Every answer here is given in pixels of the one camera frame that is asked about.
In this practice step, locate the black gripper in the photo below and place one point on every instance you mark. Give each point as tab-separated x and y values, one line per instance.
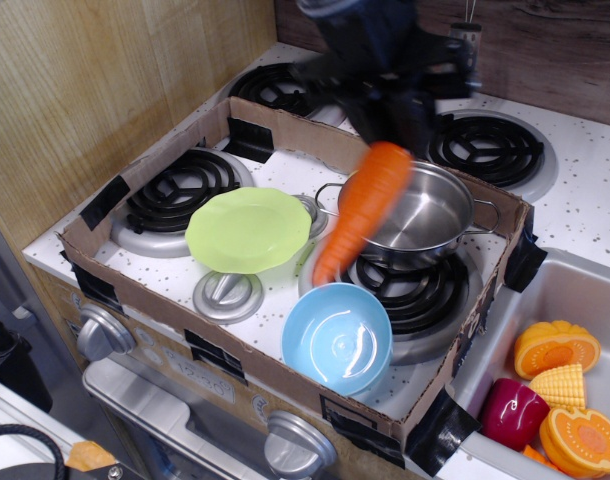
376	52

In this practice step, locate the orange plastic toy carrot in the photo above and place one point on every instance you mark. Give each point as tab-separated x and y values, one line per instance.
367	199

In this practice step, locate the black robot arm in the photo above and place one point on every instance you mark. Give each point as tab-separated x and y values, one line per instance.
383	70

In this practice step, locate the green plastic plate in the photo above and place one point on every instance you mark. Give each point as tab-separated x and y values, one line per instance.
248	230

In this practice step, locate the stainless steel pot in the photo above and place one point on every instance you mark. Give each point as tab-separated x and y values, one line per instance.
429	221

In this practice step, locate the hanging metal slotted spatula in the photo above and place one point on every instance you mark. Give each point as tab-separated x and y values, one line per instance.
469	33

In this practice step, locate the back left black burner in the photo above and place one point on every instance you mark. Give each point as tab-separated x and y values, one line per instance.
274	86

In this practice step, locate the black burner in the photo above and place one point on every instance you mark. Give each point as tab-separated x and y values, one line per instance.
497	148
425	307
153	221
274	86

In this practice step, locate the back right black burner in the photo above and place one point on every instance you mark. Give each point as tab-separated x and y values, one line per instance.
497	148

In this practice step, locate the silver stovetop knob middle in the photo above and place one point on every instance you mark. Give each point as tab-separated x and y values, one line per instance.
319	219

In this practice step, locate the silver stovetop knob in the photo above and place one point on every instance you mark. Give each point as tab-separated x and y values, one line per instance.
228	298
319	219

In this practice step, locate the front right black burner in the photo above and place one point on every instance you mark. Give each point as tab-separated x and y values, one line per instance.
425	307

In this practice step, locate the blue plastic bowl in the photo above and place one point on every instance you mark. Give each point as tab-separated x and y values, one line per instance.
340	336

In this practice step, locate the front left black burner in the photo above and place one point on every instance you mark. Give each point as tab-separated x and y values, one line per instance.
153	221

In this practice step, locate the silver stovetop knob front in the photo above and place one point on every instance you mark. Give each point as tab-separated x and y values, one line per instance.
228	298

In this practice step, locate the orange toy pumpkin half upper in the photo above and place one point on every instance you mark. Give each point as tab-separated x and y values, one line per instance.
546	345

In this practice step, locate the orange toy pumpkin half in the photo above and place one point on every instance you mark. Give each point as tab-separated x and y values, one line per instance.
577	441
546	345

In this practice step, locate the cardboard fence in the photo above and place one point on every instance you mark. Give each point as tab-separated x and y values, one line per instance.
417	414

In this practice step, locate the yellow toy corn piece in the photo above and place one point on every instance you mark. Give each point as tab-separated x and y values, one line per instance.
562	386

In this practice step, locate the magenta toy fruit piece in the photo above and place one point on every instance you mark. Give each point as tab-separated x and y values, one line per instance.
512	414

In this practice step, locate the silver oven knob right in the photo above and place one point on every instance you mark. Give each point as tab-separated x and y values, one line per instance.
294	449

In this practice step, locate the silver oven knob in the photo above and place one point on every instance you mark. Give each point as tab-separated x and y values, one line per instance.
294	449
102	334

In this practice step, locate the silver oven knob left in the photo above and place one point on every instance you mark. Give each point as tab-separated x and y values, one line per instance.
102	334

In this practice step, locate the small orange toy piece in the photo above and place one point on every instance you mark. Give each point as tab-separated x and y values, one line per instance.
535	455

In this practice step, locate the orange toy pumpkin half lower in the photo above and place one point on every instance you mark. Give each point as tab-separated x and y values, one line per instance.
577	441

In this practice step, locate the toy oven door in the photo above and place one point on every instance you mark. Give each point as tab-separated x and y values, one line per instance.
179	434

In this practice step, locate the orange object bottom left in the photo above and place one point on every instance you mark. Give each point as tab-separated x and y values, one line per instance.
87	456

